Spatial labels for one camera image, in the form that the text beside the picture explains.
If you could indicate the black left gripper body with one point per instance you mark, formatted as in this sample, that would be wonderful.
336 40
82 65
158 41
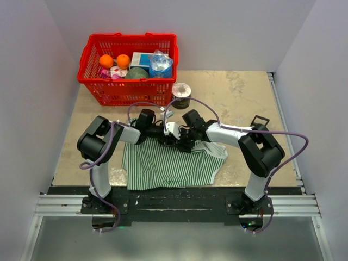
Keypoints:
157 132

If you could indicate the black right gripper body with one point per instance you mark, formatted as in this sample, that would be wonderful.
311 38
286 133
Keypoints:
187 138

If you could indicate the green white striped garment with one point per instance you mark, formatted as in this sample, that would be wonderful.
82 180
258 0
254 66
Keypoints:
152 165

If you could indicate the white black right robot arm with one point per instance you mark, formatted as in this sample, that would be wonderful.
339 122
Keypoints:
261 151

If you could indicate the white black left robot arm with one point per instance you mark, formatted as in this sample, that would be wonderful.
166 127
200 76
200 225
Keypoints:
98 143

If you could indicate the red plastic shopping basket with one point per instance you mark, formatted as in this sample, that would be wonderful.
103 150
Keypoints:
122 92

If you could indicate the black wrapped toilet roll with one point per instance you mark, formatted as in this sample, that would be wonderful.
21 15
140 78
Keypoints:
180 91

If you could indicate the green melon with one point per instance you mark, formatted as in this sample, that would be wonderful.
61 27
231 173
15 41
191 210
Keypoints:
137 73

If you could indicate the blue wrapped tissue pack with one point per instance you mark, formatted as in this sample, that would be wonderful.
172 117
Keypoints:
160 65

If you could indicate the pink white snack packet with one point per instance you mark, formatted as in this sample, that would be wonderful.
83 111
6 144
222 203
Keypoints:
114 73

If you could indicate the white blue carton box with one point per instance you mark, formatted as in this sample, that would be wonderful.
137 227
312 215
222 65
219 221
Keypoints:
141 60

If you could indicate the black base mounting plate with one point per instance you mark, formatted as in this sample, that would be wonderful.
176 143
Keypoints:
186 205

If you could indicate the right orange fruit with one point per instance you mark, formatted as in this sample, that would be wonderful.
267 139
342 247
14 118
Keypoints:
123 61

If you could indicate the orange fruit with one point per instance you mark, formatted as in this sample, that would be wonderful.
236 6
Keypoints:
106 61
123 61

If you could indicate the left orange fruit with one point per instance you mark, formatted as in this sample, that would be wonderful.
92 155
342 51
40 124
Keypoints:
106 61

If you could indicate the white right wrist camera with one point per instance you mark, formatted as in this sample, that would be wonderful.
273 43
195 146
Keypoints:
172 129

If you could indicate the small black square frame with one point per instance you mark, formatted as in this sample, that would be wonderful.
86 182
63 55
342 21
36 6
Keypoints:
259 120

